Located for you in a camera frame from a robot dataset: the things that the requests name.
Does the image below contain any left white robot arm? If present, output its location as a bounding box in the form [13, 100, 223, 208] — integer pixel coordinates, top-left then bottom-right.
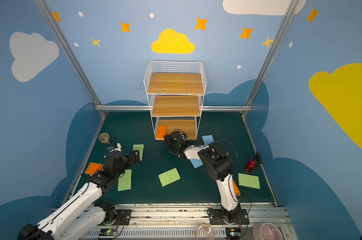
[18, 150, 141, 240]

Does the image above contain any green sponge centre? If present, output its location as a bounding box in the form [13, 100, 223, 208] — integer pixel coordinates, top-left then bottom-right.
[159, 168, 181, 187]

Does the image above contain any blue sponge near shelf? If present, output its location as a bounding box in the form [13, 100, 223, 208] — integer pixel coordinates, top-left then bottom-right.
[202, 135, 214, 146]

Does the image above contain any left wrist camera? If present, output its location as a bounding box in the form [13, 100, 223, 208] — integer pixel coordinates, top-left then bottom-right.
[107, 143, 122, 153]

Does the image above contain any green sponge upper left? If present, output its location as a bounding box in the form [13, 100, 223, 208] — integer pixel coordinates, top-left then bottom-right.
[133, 144, 145, 161]

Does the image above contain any pink divided bowl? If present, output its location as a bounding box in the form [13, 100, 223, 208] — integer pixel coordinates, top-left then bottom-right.
[252, 223, 283, 240]

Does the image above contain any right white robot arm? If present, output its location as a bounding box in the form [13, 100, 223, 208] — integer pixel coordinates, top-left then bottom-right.
[164, 130, 241, 223]

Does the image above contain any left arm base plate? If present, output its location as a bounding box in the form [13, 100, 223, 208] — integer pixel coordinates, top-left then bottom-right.
[102, 210, 132, 226]

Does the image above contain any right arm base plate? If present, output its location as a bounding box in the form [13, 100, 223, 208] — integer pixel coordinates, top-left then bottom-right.
[206, 208, 249, 225]

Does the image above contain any green sponge right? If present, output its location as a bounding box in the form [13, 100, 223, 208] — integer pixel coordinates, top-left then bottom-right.
[238, 173, 260, 189]

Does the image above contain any green sponge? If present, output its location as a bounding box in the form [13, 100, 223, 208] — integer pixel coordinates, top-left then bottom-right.
[159, 168, 181, 187]
[118, 170, 132, 192]
[133, 144, 145, 161]
[238, 173, 260, 189]

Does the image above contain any orange sponge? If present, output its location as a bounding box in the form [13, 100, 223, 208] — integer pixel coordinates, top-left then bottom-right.
[156, 125, 168, 140]
[84, 162, 104, 175]
[232, 180, 241, 197]

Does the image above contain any red small object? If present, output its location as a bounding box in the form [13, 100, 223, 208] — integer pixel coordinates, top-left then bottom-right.
[244, 151, 262, 173]

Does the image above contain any beige mug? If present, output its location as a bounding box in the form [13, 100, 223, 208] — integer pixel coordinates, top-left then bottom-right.
[98, 133, 111, 145]

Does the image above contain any white wire wooden shelf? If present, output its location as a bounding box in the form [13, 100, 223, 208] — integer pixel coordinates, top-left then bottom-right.
[144, 61, 207, 141]

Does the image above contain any green sponge lower left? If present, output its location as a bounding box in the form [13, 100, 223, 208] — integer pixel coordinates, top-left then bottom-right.
[118, 170, 132, 192]

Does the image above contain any blue sponge centre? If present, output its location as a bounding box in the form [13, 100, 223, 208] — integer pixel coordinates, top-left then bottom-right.
[190, 159, 203, 169]

